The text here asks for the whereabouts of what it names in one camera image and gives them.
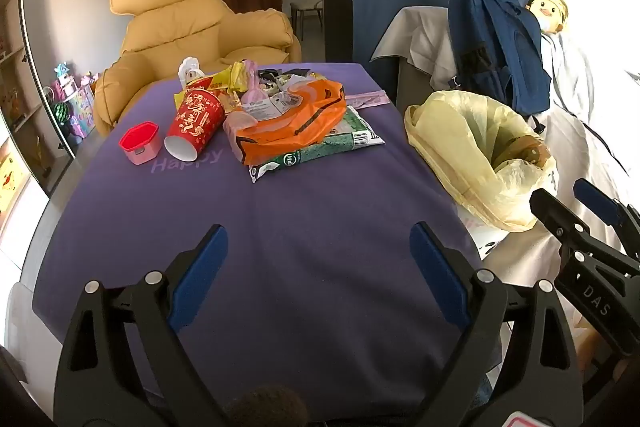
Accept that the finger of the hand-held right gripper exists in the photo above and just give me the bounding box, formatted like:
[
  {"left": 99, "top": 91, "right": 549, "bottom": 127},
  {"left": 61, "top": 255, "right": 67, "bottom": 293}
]
[
  {"left": 529, "top": 188, "right": 592, "bottom": 269},
  {"left": 572, "top": 178, "right": 640, "bottom": 249}
]

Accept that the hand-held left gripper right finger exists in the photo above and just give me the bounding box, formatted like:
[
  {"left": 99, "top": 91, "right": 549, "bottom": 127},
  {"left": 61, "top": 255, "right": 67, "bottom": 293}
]
[{"left": 409, "top": 221, "right": 584, "bottom": 427}]

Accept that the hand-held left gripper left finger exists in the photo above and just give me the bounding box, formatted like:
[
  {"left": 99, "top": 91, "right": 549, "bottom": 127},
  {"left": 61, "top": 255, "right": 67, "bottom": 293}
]
[{"left": 54, "top": 223, "right": 230, "bottom": 427}]

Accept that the white sheet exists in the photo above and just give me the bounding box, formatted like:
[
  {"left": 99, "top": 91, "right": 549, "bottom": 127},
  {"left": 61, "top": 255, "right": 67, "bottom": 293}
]
[{"left": 480, "top": 27, "right": 640, "bottom": 343}]

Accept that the purple tablecloth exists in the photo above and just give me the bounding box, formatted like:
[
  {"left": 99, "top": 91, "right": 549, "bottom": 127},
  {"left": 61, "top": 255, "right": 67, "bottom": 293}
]
[{"left": 32, "top": 62, "right": 502, "bottom": 423}]

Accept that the red hexagonal container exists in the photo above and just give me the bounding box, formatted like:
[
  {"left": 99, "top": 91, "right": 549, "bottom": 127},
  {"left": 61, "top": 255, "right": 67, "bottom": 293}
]
[{"left": 119, "top": 122, "right": 162, "bottom": 166}]

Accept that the red paper cup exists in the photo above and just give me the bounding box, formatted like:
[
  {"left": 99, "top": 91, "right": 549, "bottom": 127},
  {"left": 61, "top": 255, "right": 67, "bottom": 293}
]
[{"left": 164, "top": 89, "right": 226, "bottom": 162}]

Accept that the green white packet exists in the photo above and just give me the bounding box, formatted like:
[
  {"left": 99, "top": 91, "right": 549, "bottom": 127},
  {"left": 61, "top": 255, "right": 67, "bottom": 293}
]
[{"left": 248, "top": 106, "right": 386, "bottom": 184}]

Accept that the orange plastic bag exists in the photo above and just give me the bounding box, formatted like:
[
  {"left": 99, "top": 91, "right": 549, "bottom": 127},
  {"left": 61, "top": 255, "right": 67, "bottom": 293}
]
[{"left": 223, "top": 79, "right": 348, "bottom": 166}]

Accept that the blue backpack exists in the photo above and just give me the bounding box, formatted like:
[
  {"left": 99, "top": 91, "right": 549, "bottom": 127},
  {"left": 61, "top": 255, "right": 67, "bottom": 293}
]
[{"left": 447, "top": 0, "right": 554, "bottom": 118}]

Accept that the pink crumpled plastic wrapper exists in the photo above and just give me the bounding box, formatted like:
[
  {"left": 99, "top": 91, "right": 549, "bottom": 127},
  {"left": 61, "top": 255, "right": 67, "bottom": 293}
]
[{"left": 241, "top": 74, "right": 268, "bottom": 106}]

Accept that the pink flat paper packet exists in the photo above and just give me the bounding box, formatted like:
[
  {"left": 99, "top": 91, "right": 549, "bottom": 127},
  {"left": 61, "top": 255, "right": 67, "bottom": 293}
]
[{"left": 345, "top": 90, "right": 390, "bottom": 110}]

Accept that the yellow duck plush toy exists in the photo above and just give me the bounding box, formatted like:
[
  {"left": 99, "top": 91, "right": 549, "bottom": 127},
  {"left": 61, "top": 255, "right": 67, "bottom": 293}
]
[{"left": 525, "top": 0, "right": 571, "bottom": 36}]

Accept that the white yellow toy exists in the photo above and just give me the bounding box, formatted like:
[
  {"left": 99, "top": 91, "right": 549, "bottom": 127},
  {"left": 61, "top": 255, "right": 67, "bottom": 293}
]
[{"left": 178, "top": 57, "right": 204, "bottom": 84}]

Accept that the pile of colourful toys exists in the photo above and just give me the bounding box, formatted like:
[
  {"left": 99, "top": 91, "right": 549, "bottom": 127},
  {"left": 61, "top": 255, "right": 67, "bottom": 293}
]
[{"left": 42, "top": 63, "right": 101, "bottom": 140}]

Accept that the grey cloth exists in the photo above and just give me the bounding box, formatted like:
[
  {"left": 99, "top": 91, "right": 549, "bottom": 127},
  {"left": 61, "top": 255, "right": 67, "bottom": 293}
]
[{"left": 370, "top": 6, "right": 457, "bottom": 92}]

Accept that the yellow leather armchair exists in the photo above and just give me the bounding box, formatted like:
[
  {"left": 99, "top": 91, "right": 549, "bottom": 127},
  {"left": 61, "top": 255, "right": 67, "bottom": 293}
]
[{"left": 94, "top": 0, "right": 302, "bottom": 138}]

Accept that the white dining chair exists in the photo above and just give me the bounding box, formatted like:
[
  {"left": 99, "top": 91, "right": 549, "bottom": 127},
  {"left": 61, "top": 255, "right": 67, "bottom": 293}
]
[{"left": 290, "top": 0, "right": 324, "bottom": 34}]

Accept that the wall shelf unit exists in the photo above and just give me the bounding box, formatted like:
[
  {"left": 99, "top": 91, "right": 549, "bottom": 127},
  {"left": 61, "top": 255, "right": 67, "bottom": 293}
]
[{"left": 0, "top": 0, "right": 82, "bottom": 200}]

